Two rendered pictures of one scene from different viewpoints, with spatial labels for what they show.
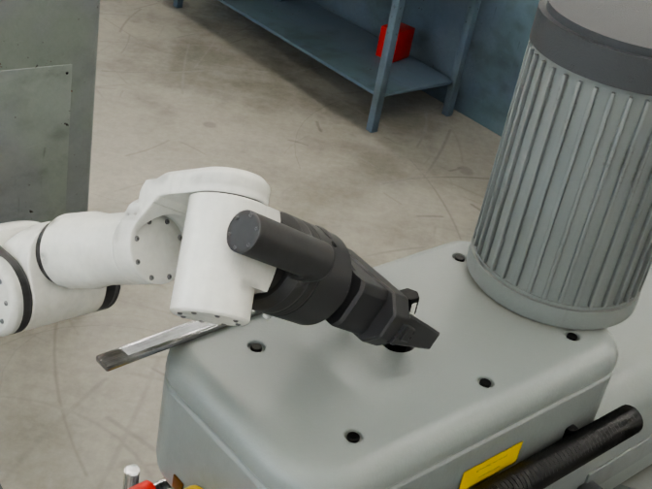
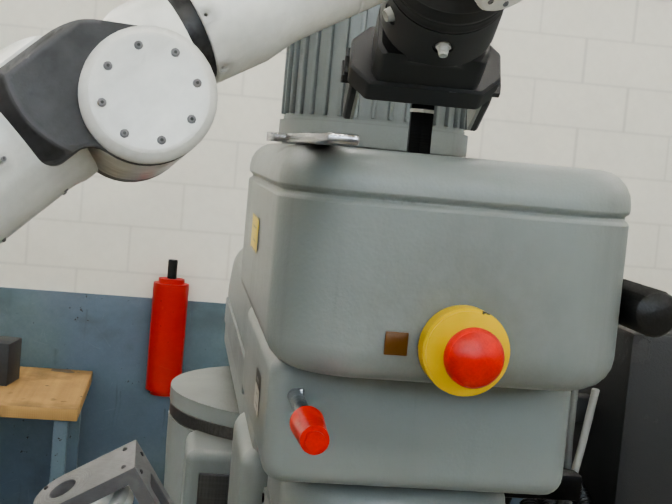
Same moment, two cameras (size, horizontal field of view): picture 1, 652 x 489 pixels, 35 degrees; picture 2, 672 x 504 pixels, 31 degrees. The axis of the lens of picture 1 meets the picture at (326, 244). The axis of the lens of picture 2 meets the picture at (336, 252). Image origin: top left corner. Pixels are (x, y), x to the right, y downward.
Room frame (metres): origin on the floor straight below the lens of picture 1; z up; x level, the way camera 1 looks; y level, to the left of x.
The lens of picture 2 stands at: (0.27, 0.76, 1.88)
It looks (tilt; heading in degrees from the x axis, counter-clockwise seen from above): 5 degrees down; 308
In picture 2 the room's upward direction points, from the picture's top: 5 degrees clockwise
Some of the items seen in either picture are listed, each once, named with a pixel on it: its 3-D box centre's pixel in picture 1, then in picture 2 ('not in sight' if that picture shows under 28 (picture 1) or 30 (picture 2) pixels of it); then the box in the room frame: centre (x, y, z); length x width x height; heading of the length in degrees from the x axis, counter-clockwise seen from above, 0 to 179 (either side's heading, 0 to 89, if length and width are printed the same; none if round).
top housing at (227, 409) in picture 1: (392, 396); (404, 245); (0.87, -0.10, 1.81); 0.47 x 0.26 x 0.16; 136
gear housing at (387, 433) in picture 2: not in sight; (386, 385); (0.89, -0.12, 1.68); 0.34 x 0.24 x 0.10; 136
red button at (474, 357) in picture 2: not in sight; (472, 356); (0.68, 0.09, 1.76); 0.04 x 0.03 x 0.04; 46
